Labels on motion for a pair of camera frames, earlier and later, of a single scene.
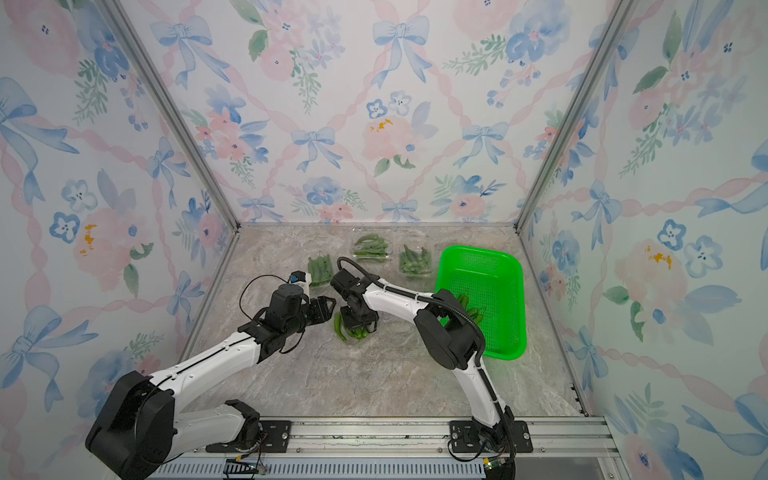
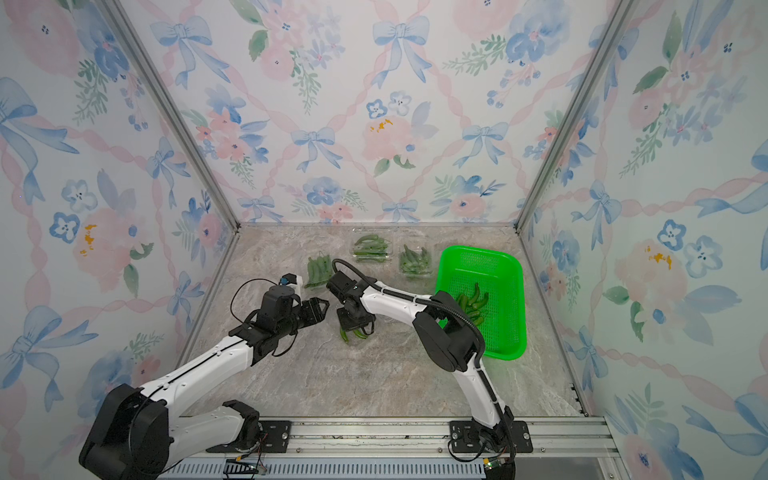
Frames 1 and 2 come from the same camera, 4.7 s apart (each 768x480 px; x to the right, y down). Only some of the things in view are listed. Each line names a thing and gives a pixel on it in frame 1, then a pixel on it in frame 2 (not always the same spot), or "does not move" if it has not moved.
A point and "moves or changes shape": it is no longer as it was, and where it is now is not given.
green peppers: (464, 303) moves or changes shape
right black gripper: (352, 324) does not move
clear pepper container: (348, 335) does not move
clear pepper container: (320, 270) does not move
